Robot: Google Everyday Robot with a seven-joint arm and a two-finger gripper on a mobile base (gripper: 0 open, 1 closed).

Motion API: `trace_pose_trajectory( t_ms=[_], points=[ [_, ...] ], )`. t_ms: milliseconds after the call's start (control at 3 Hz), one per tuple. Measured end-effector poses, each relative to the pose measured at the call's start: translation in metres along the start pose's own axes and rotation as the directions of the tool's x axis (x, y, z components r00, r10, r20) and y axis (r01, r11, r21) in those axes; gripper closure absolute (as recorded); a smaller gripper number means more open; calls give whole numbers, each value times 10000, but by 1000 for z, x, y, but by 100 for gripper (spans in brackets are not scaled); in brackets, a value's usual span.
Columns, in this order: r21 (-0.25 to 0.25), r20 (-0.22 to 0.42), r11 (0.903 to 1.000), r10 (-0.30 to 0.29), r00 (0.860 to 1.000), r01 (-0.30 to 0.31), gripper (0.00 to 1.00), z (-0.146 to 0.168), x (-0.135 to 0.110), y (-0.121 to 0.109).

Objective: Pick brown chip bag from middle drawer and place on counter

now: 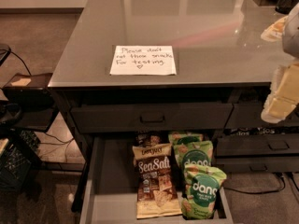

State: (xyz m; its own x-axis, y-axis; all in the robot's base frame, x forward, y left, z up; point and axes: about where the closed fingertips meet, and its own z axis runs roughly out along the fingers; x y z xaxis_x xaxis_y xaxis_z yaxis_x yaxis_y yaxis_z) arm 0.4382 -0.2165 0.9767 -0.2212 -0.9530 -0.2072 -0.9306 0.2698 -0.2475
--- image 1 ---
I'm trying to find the white handwritten paper note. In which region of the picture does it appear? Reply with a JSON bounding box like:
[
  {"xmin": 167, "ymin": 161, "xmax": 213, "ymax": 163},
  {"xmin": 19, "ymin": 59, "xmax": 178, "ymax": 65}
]
[{"xmin": 110, "ymin": 46, "xmax": 177, "ymax": 76}]

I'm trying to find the green dang chip bag middle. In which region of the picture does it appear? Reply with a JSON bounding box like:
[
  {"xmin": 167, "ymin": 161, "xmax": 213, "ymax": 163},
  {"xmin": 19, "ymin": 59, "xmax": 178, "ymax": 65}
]
[{"xmin": 173, "ymin": 141, "xmax": 213, "ymax": 169}]

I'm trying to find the green dang chip bag front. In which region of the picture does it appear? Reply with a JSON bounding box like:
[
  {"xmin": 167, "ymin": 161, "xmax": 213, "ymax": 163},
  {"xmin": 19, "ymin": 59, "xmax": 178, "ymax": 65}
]
[{"xmin": 181, "ymin": 164, "xmax": 227, "ymax": 219}]

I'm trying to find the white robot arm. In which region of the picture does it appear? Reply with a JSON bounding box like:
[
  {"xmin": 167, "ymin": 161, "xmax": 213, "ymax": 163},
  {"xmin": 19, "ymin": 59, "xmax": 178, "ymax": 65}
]
[{"xmin": 261, "ymin": 5, "xmax": 299, "ymax": 123}]

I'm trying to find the open grey middle drawer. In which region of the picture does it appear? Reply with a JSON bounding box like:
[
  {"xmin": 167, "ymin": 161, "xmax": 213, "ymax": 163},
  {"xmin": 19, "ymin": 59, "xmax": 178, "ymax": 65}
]
[{"xmin": 79, "ymin": 137, "xmax": 234, "ymax": 224}]

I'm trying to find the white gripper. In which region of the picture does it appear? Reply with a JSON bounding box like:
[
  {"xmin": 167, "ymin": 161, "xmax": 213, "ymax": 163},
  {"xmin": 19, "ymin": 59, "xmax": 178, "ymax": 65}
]
[{"xmin": 261, "ymin": 63, "xmax": 299, "ymax": 124}]

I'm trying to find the brown sea salt chip bag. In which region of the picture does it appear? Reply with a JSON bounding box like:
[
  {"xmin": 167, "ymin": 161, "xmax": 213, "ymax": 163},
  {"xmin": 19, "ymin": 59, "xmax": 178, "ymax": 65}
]
[{"xmin": 133, "ymin": 144, "xmax": 181, "ymax": 219}]

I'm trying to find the black cable left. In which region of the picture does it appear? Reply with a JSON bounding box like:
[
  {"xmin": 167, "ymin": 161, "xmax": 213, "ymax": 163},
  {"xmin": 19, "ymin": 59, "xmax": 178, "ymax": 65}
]
[{"xmin": 0, "ymin": 49, "xmax": 33, "ymax": 77}]

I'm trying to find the dark right middle drawer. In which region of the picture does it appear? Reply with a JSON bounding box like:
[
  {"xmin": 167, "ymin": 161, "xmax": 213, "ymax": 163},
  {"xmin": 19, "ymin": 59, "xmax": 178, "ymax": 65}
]
[{"xmin": 216, "ymin": 133, "xmax": 299, "ymax": 158}]

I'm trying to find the dark snack bags right drawer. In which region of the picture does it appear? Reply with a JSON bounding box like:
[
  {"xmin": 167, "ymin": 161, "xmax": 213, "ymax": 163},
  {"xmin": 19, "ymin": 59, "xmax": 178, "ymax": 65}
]
[{"xmin": 229, "ymin": 127, "xmax": 299, "ymax": 136}]

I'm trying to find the dark top drawer with handle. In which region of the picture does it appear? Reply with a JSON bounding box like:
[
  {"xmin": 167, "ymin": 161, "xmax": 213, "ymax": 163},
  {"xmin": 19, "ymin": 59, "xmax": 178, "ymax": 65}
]
[{"xmin": 71, "ymin": 103, "xmax": 233, "ymax": 133}]

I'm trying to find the dark right upper drawer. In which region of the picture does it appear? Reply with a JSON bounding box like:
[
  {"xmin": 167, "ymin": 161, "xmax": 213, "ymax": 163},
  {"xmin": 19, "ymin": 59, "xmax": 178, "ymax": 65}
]
[{"xmin": 225, "ymin": 102, "xmax": 299, "ymax": 129}]

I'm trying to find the black side table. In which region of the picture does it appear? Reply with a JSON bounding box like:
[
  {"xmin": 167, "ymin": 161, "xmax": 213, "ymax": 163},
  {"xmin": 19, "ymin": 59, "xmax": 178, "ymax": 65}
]
[{"xmin": 0, "ymin": 73, "xmax": 58, "ymax": 133}]

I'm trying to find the green dang chip bag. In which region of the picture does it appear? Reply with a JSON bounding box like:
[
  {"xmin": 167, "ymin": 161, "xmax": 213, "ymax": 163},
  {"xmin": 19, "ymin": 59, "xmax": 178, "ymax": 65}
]
[
  {"xmin": 168, "ymin": 131, "xmax": 204, "ymax": 145},
  {"xmin": 173, "ymin": 141, "xmax": 213, "ymax": 169},
  {"xmin": 181, "ymin": 164, "xmax": 227, "ymax": 219}
]

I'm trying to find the dark right lower drawer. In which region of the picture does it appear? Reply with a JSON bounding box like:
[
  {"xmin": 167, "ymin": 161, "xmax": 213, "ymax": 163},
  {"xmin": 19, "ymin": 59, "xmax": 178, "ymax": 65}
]
[{"xmin": 214, "ymin": 156, "xmax": 299, "ymax": 173}]

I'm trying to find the green dang chip bag rear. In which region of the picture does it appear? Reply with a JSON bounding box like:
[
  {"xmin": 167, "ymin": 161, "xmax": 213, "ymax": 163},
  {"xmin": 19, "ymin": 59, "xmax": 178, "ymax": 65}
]
[{"xmin": 168, "ymin": 131, "xmax": 204, "ymax": 145}]

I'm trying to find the dark brown snack bag rear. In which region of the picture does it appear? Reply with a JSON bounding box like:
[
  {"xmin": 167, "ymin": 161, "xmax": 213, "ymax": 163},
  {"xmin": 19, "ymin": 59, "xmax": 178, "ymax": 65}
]
[{"xmin": 136, "ymin": 132, "xmax": 162, "ymax": 147}]

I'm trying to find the black floor cable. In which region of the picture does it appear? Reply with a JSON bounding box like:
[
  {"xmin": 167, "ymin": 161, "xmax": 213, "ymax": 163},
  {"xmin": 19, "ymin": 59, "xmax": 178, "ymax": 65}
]
[{"xmin": 223, "ymin": 172, "xmax": 287, "ymax": 195}]

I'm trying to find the black plastic crate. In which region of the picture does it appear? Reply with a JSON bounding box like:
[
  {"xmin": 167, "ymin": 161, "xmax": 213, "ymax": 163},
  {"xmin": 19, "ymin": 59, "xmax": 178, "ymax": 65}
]
[{"xmin": 0, "ymin": 131, "xmax": 41, "ymax": 191}]

